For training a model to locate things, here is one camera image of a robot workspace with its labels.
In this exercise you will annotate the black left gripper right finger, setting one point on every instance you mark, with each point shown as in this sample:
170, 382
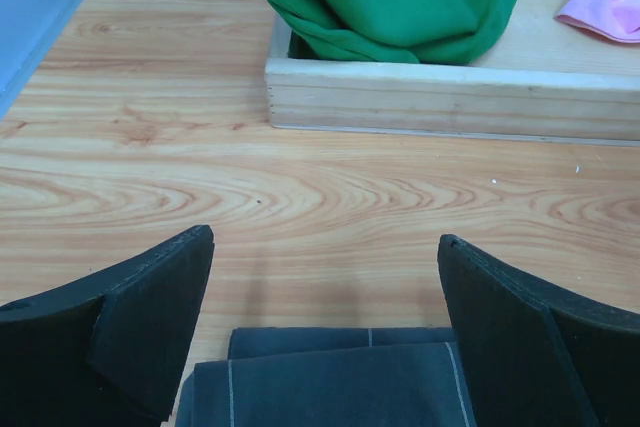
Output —
534, 353

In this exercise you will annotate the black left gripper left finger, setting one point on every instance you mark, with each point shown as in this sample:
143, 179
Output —
108, 349

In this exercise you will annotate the wooden rack base tray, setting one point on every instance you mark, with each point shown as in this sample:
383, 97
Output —
543, 80

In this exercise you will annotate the dark grey checked cloth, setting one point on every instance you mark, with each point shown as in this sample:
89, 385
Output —
300, 376

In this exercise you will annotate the pink t-shirt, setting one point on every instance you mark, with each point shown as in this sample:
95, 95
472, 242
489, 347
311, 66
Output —
617, 20

